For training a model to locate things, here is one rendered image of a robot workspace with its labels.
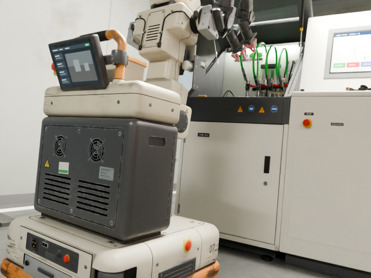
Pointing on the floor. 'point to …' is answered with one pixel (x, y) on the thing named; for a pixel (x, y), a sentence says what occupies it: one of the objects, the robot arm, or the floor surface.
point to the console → (328, 165)
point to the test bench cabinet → (264, 250)
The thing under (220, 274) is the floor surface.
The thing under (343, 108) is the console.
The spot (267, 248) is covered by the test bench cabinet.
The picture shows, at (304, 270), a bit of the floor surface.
